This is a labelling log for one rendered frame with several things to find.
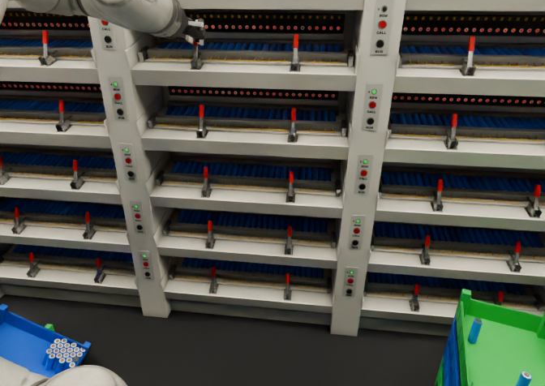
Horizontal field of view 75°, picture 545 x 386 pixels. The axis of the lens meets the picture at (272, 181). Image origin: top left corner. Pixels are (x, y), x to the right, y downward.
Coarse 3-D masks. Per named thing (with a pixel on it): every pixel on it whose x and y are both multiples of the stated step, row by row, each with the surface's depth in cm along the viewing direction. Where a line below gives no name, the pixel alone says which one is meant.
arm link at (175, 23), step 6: (174, 0) 70; (174, 6) 69; (180, 6) 72; (174, 12) 69; (180, 12) 73; (174, 18) 70; (180, 18) 73; (168, 24) 69; (174, 24) 71; (180, 24) 73; (162, 30) 70; (168, 30) 71; (174, 30) 73; (156, 36) 74; (168, 36) 74
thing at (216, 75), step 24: (144, 48) 101; (144, 72) 97; (168, 72) 96; (192, 72) 95; (216, 72) 95; (240, 72) 94; (264, 72) 93; (288, 72) 93; (312, 72) 93; (336, 72) 92
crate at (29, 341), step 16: (0, 320) 112; (16, 320) 114; (0, 336) 111; (16, 336) 113; (32, 336) 115; (48, 336) 115; (0, 352) 108; (16, 352) 110; (32, 352) 112; (32, 368) 108
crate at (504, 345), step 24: (456, 312) 94; (480, 312) 92; (504, 312) 89; (480, 336) 87; (504, 336) 87; (528, 336) 87; (480, 360) 81; (504, 360) 81; (528, 360) 81; (480, 384) 67; (504, 384) 76
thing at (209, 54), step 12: (228, 60) 98; (240, 60) 98; (252, 60) 98; (264, 60) 99; (276, 60) 99; (288, 60) 98; (300, 60) 98; (312, 60) 97; (324, 60) 97; (336, 60) 97
